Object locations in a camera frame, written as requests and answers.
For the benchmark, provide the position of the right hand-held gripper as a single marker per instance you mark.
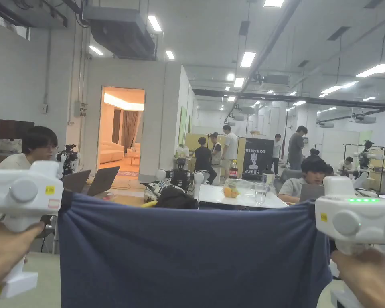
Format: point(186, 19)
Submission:
point(349, 221)

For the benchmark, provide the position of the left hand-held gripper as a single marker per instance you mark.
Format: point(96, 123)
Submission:
point(22, 192)

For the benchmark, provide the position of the dark blue shirt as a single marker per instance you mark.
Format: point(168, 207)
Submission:
point(192, 256)

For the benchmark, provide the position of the person's right hand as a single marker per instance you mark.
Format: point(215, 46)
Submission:
point(369, 279)

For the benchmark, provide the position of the person's left hand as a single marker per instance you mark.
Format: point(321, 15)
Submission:
point(3, 253)

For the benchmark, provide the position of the grey laptop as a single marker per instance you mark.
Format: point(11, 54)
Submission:
point(75, 181)
point(104, 181)

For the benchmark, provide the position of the black and white humanoid robot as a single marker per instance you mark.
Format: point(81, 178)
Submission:
point(181, 175)
point(370, 155)
point(67, 158)

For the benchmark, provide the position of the dark monitor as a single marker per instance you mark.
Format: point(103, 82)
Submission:
point(16, 129)

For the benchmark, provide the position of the cream sofa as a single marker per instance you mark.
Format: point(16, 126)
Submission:
point(110, 154)

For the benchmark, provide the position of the black standing banner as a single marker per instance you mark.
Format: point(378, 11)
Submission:
point(258, 160)

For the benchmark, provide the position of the group of people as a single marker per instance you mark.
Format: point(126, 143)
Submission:
point(224, 154)

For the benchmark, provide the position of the black bag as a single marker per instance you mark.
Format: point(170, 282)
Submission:
point(176, 197)

